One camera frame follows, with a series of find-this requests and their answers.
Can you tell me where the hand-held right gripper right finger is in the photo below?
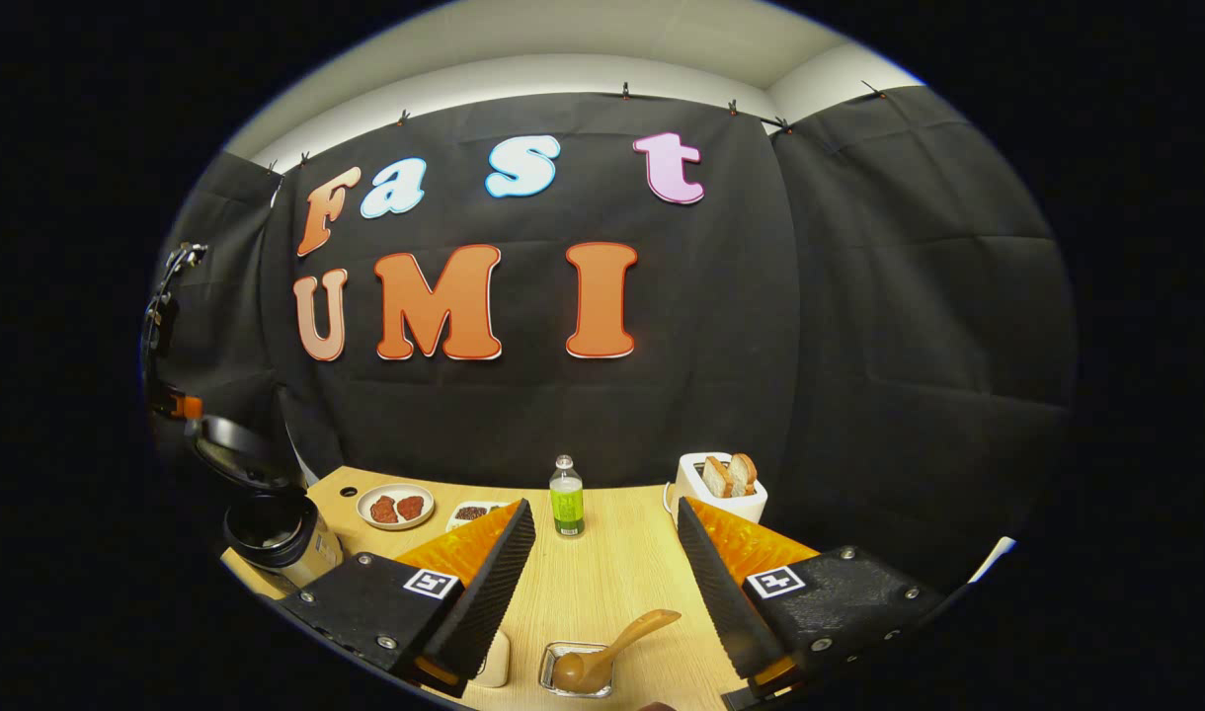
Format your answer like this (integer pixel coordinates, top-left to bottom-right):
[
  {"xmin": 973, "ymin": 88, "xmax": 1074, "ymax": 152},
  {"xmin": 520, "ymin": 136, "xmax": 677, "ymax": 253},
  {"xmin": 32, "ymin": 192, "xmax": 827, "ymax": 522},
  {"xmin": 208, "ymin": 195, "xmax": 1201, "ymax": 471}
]
[{"xmin": 676, "ymin": 496, "xmax": 961, "ymax": 700}]

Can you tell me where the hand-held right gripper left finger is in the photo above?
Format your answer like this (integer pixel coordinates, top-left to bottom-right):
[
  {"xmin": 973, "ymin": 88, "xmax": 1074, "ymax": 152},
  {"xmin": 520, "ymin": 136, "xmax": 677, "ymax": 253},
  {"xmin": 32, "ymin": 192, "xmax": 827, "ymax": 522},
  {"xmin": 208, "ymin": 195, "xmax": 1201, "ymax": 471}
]
[{"xmin": 281, "ymin": 497, "xmax": 538, "ymax": 698}]

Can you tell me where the metal wire chopstick holder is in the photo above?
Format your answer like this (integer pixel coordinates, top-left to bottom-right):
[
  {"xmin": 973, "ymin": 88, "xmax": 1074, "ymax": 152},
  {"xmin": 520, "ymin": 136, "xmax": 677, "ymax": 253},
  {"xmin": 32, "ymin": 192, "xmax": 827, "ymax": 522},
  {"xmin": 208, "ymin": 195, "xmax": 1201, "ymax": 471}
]
[{"xmin": 539, "ymin": 642, "xmax": 615, "ymax": 699}]

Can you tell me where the wooden spoon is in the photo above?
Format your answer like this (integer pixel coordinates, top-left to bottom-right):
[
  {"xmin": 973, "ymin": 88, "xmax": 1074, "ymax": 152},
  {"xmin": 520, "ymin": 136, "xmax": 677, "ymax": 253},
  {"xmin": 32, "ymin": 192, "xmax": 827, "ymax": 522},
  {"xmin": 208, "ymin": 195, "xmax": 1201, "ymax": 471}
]
[{"xmin": 553, "ymin": 609, "xmax": 683, "ymax": 692}]

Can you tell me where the dark grey rice cooker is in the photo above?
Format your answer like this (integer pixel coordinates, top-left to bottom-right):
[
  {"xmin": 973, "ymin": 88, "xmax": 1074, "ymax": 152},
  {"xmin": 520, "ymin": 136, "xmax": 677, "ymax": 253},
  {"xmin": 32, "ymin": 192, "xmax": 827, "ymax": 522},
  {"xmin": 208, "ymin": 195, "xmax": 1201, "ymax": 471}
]
[{"xmin": 190, "ymin": 413, "xmax": 347, "ymax": 595}]

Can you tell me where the cream rounded container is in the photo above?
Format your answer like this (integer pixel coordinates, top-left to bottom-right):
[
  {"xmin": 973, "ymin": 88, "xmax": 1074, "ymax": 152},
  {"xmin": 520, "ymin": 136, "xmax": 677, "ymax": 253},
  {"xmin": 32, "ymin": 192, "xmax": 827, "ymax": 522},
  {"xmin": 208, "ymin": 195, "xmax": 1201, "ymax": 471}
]
[{"xmin": 474, "ymin": 630, "xmax": 512, "ymax": 689}]

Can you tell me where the white divided dish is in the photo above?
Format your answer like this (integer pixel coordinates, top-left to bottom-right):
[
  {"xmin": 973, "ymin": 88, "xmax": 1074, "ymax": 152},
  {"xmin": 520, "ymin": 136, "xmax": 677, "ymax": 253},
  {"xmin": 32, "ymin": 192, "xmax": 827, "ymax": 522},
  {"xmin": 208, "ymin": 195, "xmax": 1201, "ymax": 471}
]
[{"xmin": 446, "ymin": 501, "xmax": 515, "ymax": 534}]

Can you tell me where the white toaster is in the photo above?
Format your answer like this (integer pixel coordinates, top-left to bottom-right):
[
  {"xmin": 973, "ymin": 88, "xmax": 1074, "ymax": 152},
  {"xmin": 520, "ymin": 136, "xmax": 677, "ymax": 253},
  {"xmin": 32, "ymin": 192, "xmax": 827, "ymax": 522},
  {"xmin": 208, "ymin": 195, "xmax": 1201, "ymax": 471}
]
[{"xmin": 674, "ymin": 452, "xmax": 768, "ymax": 524}]

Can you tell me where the green drink bottle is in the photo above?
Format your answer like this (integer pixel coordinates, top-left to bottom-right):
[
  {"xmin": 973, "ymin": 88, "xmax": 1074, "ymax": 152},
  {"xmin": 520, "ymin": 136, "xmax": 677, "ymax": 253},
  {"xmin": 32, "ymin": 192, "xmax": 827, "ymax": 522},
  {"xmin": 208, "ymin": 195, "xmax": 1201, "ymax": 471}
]
[{"xmin": 549, "ymin": 454, "xmax": 586, "ymax": 538}]

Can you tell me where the round white plate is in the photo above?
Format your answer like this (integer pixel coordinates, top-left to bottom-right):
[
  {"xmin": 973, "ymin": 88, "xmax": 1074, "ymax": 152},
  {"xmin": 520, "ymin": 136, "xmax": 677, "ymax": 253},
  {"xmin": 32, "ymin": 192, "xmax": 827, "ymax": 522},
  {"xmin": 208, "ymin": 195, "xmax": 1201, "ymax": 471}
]
[{"xmin": 356, "ymin": 483, "xmax": 436, "ymax": 532}]

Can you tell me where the black backdrop cloth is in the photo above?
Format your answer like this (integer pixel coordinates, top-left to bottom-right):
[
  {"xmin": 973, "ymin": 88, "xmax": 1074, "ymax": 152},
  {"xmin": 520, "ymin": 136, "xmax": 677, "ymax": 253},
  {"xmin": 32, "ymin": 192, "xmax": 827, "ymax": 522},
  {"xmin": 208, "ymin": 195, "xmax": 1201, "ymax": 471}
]
[{"xmin": 148, "ymin": 87, "xmax": 1078, "ymax": 593}]

